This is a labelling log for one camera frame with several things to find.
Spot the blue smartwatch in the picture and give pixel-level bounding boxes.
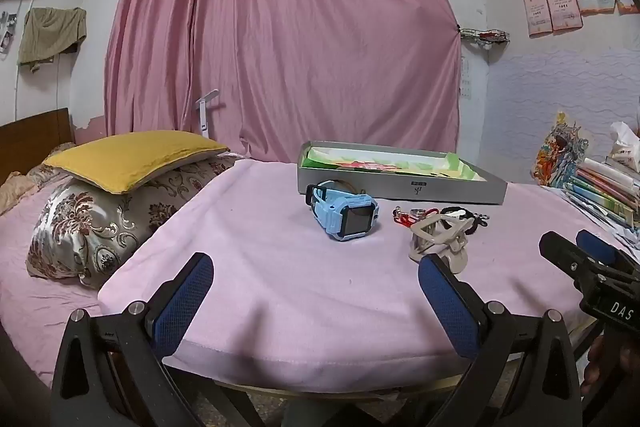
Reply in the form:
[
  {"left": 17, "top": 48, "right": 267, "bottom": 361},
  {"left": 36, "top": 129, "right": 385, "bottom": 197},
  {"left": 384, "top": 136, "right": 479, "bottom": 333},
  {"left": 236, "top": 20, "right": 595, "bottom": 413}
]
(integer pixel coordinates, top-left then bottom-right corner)
[{"left": 305, "top": 179, "right": 380, "bottom": 242}]

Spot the olive hanging cloth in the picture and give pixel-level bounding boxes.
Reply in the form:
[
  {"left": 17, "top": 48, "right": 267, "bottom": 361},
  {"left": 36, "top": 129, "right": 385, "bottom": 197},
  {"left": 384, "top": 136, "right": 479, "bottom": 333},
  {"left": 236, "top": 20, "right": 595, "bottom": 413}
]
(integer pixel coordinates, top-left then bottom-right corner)
[{"left": 17, "top": 7, "right": 88, "bottom": 74}]

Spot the grey shallow box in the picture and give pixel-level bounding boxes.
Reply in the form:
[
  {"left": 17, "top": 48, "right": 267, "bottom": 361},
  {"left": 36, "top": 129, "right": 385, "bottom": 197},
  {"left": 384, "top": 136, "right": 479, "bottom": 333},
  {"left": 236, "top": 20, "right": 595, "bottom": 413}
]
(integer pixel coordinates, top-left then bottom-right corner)
[{"left": 297, "top": 140, "right": 508, "bottom": 206}]

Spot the yellow pillow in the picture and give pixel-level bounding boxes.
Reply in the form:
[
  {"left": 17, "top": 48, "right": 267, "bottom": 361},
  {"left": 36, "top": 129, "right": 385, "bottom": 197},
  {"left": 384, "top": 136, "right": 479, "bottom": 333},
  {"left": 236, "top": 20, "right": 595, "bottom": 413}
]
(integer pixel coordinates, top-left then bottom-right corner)
[{"left": 42, "top": 130, "right": 231, "bottom": 195}]

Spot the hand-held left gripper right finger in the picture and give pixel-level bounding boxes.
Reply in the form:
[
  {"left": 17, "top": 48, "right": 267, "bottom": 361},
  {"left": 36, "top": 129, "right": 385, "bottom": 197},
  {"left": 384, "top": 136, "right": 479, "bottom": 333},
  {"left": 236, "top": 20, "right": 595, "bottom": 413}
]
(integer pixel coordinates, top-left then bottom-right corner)
[{"left": 417, "top": 253, "right": 583, "bottom": 427}]

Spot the wire wall rack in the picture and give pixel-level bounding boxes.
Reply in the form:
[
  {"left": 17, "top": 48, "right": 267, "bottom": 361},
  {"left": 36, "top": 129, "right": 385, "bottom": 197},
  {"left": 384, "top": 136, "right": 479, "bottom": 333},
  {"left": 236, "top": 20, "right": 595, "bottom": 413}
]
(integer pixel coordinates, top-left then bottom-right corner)
[{"left": 457, "top": 26, "right": 511, "bottom": 50}]

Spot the wooden headboard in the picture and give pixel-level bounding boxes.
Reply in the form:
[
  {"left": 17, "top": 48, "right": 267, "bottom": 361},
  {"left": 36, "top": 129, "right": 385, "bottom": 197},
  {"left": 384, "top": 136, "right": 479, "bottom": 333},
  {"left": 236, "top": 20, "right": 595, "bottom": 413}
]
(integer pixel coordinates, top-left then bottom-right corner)
[{"left": 0, "top": 108, "right": 76, "bottom": 185}]

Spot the black hair tie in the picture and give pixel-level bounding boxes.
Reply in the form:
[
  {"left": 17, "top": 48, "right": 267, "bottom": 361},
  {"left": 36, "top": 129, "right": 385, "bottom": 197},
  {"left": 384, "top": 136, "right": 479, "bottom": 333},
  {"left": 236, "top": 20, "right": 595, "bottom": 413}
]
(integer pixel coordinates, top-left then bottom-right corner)
[{"left": 440, "top": 205, "right": 490, "bottom": 235}]

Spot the colourful printed plastic bag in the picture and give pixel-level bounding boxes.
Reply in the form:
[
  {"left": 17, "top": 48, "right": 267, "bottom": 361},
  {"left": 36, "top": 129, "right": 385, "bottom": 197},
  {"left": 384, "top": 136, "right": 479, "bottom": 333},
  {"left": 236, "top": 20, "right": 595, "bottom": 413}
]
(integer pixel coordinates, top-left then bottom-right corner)
[{"left": 535, "top": 112, "right": 593, "bottom": 190}]

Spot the floral satin pillow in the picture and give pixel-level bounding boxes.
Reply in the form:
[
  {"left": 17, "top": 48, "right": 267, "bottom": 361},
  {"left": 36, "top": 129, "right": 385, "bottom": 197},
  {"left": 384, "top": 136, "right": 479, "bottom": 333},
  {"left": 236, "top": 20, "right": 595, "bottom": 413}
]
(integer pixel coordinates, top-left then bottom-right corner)
[{"left": 26, "top": 152, "right": 238, "bottom": 290}]

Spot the pink bed sheet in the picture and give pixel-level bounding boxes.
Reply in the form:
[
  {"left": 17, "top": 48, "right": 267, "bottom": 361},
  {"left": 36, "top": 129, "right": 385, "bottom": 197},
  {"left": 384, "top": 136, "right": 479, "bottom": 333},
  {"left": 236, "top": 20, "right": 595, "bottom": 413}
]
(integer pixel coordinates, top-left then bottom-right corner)
[{"left": 0, "top": 184, "right": 151, "bottom": 388}]

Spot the person's right hand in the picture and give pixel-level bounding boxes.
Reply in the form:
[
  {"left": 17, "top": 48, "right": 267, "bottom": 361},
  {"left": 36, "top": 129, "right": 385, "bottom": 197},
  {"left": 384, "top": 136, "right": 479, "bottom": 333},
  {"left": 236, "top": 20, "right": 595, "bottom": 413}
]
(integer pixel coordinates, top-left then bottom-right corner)
[{"left": 580, "top": 336, "right": 640, "bottom": 400}]

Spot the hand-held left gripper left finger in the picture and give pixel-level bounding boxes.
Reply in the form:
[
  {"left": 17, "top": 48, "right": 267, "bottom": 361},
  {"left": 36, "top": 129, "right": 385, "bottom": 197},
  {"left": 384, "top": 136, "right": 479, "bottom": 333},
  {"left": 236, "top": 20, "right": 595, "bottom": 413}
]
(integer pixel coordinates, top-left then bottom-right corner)
[{"left": 50, "top": 252, "right": 236, "bottom": 427}]

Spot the stack of books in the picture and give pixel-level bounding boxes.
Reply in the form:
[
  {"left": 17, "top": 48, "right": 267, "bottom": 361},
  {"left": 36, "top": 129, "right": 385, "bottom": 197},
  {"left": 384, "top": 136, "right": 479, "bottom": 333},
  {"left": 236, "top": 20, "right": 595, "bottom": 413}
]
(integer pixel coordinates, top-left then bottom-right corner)
[{"left": 560, "top": 157, "right": 640, "bottom": 230}]

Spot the white tissue pack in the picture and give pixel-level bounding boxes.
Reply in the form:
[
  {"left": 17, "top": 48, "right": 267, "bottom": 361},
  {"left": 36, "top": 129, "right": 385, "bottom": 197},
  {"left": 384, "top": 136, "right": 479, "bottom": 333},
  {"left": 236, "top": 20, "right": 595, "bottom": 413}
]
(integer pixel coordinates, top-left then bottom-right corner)
[{"left": 606, "top": 122, "right": 640, "bottom": 172}]

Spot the beige hair claw clip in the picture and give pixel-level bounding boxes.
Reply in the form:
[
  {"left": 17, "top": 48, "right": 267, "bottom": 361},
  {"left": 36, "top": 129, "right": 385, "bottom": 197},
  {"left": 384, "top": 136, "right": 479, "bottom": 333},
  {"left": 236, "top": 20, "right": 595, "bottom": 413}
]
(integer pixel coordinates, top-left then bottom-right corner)
[{"left": 410, "top": 213, "right": 473, "bottom": 278}]

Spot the red beaded jewelry piece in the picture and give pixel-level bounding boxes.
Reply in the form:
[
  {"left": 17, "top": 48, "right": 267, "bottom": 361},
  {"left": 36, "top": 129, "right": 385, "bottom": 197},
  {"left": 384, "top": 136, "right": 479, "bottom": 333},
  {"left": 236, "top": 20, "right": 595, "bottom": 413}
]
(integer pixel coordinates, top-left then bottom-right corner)
[{"left": 392, "top": 206, "right": 441, "bottom": 230}]

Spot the pink curtain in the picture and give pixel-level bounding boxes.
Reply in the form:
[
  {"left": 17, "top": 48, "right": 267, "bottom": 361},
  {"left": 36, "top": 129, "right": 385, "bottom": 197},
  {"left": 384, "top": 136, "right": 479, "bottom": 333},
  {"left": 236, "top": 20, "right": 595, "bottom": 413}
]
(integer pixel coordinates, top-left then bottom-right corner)
[{"left": 104, "top": 0, "right": 463, "bottom": 164}]

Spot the pink blanket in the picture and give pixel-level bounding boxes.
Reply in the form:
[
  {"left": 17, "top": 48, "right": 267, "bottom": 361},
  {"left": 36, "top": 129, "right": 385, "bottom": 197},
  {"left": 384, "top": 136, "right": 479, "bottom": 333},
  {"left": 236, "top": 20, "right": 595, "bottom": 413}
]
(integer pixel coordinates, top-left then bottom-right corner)
[{"left": 97, "top": 158, "right": 640, "bottom": 395}]

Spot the white folding desk lamp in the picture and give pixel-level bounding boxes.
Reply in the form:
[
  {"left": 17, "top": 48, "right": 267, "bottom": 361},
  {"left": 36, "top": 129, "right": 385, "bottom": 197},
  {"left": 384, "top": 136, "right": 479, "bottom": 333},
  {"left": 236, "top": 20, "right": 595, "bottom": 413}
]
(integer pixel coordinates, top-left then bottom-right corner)
[{"left": 192, "top": 89, "right": 220, "bottom": 140}]

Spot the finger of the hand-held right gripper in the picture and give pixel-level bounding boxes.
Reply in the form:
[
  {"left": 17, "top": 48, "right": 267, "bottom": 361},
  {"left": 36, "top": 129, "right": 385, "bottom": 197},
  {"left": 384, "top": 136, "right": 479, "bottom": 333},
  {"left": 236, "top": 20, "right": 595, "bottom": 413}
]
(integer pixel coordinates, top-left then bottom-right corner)
[
  {"left": 539, "top": 231, "right": 598, "bottom": 288},
  {"left": 575, "top": 229, "right": 640, "bottom": 275}
]

